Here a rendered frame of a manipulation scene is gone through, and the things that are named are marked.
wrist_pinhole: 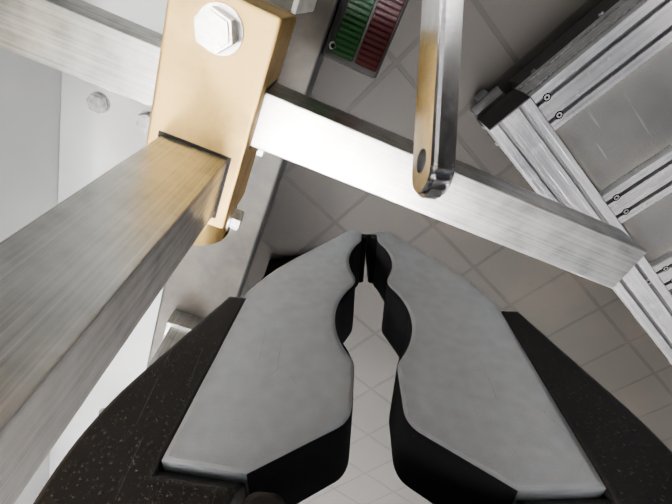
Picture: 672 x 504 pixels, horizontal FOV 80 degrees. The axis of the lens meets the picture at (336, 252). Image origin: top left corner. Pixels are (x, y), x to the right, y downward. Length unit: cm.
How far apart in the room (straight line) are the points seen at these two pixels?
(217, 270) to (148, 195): 27
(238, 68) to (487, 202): 15
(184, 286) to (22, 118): 21
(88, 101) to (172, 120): 28
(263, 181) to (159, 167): 19
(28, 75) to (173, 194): 32
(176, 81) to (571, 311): 142
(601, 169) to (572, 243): 75
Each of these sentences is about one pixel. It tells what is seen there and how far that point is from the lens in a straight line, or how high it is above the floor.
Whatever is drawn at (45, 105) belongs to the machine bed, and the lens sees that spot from 51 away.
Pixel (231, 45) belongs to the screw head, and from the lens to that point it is 20.
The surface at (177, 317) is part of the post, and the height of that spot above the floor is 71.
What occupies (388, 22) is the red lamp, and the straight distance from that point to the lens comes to 34.
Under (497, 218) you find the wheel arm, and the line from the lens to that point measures 25.
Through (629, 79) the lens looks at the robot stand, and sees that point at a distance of 99.
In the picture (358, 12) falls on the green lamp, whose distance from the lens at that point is 34.
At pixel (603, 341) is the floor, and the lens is 166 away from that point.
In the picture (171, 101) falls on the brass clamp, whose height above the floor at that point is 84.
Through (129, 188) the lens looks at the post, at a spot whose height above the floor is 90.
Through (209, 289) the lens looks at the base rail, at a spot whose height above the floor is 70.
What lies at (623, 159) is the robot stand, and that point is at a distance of 104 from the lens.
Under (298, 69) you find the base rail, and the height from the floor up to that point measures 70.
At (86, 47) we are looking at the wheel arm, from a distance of 25.
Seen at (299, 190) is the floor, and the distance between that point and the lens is 114.
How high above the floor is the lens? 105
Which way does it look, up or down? 58 degrees down
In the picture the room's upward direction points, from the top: 175 degrees counter-clockwise
